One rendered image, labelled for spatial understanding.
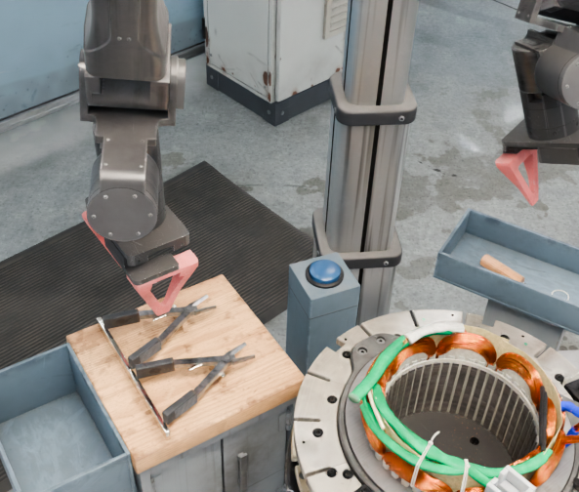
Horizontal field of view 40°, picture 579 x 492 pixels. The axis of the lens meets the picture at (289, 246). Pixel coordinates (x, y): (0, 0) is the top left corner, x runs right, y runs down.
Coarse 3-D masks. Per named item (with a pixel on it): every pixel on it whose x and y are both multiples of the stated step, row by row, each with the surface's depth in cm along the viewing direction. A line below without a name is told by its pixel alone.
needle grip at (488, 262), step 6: (486, 258) 105; (492, 258) 105; (480, 264) 106; (486, 264) 105; (492, 264) 104; (498, 264) 104; (492, 270) 104; (498, 270) 104; (504, 270) 103; (510, 270) 103; (510, 276) 103; (516, 276) 102; (522, 276) 103
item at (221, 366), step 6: (216, 366) 84; (222, 366) 84; (210, 372) 83; (216, 372) 83; (222, 372) 84; (204, 378) 82; (210, 378) 82; (216, 378) 83; (204, 384) 82; (210, 384) 82; (198, 390) 81; (204, 390) 82; (198, 396) 81
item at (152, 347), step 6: (150, 342) 85; (156, 342) 85; (144, 348) 84; (150, 348) 85; (156, 348) 86; (132, 354) 84; (138, 354) 84; (144, 354) 84; (150, 354) 85; (132, 360) 83; (138, 360) 84; (144, 360) 85; (132, 366) 84
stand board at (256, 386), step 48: (192, 288) 96; (96, 336) 90; (144, 336) 90; (192, 336) 90; (240, 336) 90; (96, 384) 85; (144, 384) 85; (192, 384) 85; (240, 384) 85; (288, 384) 85; (144, 432) 80; (192, 432) 80
